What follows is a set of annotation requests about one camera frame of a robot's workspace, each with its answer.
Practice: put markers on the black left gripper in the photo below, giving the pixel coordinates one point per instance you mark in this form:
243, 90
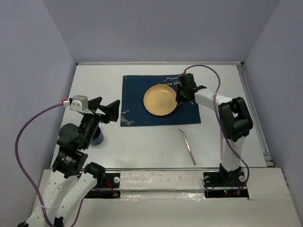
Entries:
112, 109

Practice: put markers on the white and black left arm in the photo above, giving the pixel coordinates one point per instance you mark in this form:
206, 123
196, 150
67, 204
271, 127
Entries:
70, 179

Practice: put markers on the dark blue patterned cloth napkin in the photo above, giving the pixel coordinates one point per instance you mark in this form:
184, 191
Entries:
133, 112

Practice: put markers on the tan round plate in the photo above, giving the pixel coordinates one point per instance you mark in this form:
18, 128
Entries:
160, 100

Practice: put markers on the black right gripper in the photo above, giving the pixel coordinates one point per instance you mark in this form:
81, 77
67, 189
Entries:
179, 98

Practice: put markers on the knife with pink handle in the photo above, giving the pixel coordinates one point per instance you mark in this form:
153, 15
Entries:
221, 146

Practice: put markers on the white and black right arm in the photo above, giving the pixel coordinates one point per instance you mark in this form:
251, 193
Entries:
232, 115

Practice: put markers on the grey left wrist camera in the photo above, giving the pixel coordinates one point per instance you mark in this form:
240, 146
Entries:
79, 104

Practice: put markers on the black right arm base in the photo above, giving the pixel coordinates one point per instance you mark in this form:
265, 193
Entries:
217, 188

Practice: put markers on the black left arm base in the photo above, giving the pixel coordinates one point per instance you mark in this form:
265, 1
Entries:
106, 189

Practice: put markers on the dark blue cup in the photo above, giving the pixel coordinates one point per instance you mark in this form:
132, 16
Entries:
97, 138

